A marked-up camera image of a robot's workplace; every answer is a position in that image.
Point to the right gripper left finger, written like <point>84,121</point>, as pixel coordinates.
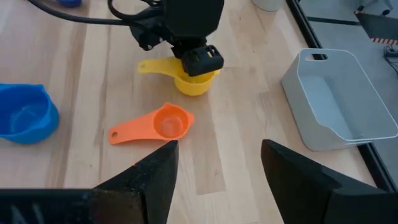
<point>149,186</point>

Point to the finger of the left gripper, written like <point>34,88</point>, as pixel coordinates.
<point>203,49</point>
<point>203,64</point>

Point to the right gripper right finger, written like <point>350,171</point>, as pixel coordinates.
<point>298,189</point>

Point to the yellow measuring cup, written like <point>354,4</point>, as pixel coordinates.
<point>189,87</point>

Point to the orange measuring cup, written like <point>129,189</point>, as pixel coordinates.
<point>140,127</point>

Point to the blue measuring cup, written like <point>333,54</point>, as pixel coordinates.
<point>28,124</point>

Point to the grey plastic basket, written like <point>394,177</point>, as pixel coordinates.
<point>314,124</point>

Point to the white plant pot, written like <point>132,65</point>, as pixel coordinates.
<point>267,4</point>

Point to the small dark blue cup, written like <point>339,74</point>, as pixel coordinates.
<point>69,2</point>

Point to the dark platform striped edge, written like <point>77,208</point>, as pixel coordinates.
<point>379,28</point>

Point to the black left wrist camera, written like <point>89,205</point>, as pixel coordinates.
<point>146,34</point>

